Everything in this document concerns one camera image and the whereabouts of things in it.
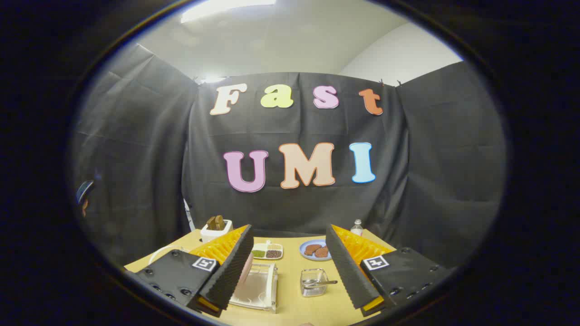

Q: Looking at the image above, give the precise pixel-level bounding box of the white power cable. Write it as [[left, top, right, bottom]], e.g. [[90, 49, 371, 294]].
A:
[[149, 246, 191, 265]]

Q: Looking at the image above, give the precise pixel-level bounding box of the clear basket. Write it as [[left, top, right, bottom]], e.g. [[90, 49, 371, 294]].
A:
[[300, 268, 329, 298]]

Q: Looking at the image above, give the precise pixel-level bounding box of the white toaster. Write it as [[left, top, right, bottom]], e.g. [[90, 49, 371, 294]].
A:
[[200, 219, 233, 243]]

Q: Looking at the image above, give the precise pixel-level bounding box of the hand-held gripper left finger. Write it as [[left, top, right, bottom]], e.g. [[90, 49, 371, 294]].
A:
[[125, 224, 254, 317]]

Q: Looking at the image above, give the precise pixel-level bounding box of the white dish rack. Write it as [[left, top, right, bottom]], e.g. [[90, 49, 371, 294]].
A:
[[229, 263, 278, 314]]

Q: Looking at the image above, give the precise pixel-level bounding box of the ceiling light panel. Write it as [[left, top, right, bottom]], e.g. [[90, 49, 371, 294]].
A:
[[180, 0, 277, 24]]

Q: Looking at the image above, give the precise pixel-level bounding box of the white sectioned dish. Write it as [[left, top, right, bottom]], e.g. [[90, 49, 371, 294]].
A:
[[252, 241, 284, 260]]

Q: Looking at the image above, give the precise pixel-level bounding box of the blue plate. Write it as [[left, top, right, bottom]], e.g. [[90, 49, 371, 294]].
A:
[[299, 240, 333, 262]]

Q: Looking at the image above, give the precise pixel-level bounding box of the pink plate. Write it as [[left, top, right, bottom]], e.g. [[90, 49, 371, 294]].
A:
[[239, 253, 254, 285]]

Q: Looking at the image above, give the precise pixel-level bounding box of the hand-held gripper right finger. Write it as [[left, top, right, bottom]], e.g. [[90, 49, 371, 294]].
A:
[[325, 224, 456, 317]]

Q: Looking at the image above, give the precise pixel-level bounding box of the blue rimmed dark object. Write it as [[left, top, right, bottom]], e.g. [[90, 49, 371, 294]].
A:
[[76, 170, 98, 218]]

